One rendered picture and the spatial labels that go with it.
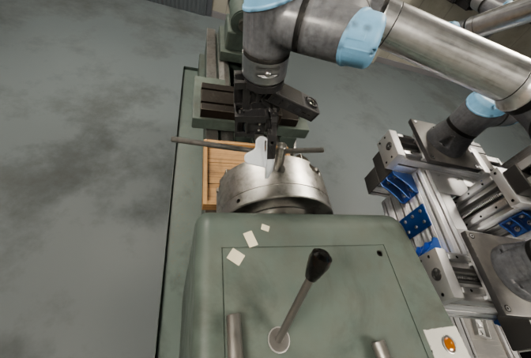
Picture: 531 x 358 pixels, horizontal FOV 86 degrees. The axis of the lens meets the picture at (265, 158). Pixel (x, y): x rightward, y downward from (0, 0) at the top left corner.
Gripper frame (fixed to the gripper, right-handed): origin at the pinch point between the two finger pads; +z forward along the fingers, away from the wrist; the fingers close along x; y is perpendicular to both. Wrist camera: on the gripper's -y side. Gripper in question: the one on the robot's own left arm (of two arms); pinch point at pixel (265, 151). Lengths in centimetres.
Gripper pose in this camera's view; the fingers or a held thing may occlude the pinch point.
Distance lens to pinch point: 63.7
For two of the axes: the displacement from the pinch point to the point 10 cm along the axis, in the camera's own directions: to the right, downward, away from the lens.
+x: 1.0, 7.7, -6.2
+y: -9.9, 0.3, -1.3
